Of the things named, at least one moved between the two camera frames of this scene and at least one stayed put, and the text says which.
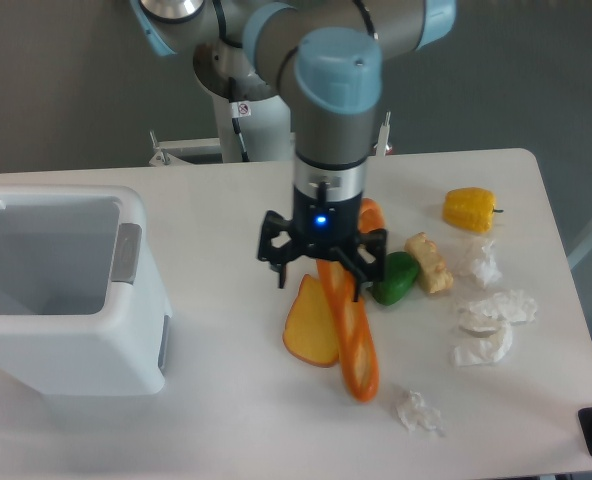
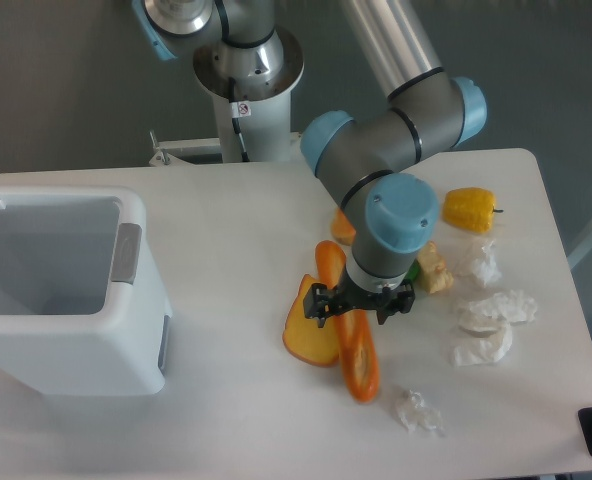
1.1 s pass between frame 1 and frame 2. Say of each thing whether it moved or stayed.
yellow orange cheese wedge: stayed
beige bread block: stayed
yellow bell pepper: stayed
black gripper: moved
